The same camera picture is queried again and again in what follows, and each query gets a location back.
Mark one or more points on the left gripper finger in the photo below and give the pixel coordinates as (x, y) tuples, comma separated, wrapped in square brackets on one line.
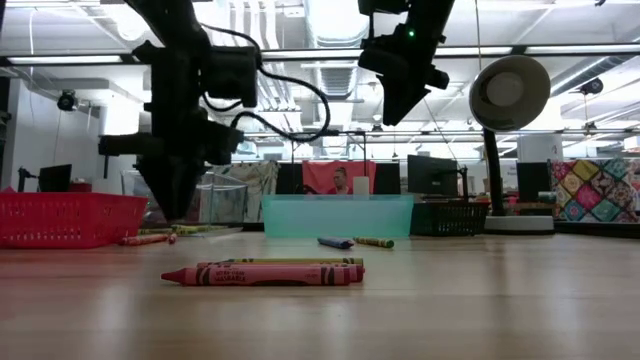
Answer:
[(172, 192)]

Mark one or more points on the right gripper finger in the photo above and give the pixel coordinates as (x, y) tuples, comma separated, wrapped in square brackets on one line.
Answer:
[(400, 105)]

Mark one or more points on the red crayon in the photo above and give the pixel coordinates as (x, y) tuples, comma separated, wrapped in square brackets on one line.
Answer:
[(358, 272), (142, 240), (260, 277), (172, 239)]

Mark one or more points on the purple crayon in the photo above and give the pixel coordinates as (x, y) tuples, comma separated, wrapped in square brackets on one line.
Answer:
[(335, 242)]

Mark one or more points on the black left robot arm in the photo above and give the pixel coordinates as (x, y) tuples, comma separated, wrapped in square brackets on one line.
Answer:
[(175, 60)]

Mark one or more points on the clear plastic bin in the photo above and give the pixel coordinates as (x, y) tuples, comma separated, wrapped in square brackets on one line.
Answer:
[(225, 200)]

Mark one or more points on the black partition panel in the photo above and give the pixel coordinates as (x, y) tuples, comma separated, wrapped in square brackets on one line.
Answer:
[(387, 177), (291, 178)]

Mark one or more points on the floral patterned cloth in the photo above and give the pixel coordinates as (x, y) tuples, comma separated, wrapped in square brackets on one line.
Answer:
[(260, 185)]

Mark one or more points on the person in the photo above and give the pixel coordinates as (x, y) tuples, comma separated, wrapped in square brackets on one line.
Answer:
[(340, 182)]

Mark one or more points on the white desk lamp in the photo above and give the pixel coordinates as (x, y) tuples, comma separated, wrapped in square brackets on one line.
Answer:
[(510, 90)]

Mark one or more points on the red plastic basket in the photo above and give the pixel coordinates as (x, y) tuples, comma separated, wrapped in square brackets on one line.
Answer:
[(75, 220)]

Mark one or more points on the red cloth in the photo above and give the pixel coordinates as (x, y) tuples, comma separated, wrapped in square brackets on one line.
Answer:
[(315, 175)]

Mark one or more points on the black ceiling spotlight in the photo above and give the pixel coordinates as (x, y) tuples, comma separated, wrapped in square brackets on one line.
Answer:
[(592, 86), (67, 100)]

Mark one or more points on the black plastic basket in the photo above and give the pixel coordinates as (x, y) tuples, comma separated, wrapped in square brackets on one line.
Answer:
[(450, 220)]

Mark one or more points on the teal plastic bin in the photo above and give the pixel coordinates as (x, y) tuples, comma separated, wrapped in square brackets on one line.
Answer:
[(337, 217)]

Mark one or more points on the black overhead light bar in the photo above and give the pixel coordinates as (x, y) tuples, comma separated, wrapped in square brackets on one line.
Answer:
[(50, 59)]

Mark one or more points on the colourful patchwork quilt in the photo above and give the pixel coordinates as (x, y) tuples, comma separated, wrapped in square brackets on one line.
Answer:
[(595, 190)]

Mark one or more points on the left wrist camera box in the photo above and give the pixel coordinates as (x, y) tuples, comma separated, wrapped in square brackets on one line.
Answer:
[(225, 142)]

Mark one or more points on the black metal table frame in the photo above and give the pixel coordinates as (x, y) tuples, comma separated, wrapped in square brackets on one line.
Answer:
[(106, 167)]

